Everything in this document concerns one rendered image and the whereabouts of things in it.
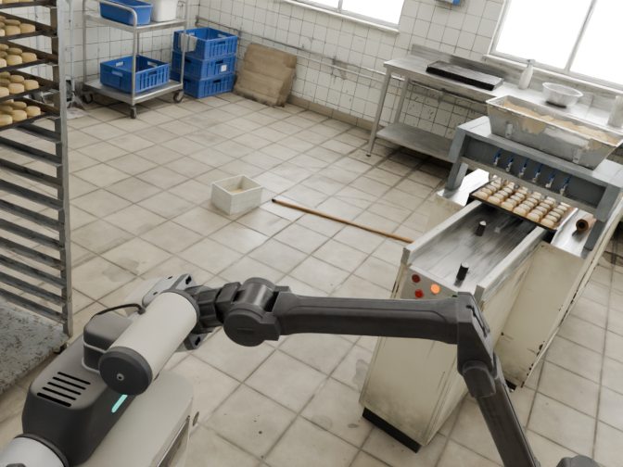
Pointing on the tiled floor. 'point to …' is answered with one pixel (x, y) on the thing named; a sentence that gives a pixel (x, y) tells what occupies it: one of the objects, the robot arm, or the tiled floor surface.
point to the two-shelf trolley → (133, 58)
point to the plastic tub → (236, 194)
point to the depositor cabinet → (534, 281)
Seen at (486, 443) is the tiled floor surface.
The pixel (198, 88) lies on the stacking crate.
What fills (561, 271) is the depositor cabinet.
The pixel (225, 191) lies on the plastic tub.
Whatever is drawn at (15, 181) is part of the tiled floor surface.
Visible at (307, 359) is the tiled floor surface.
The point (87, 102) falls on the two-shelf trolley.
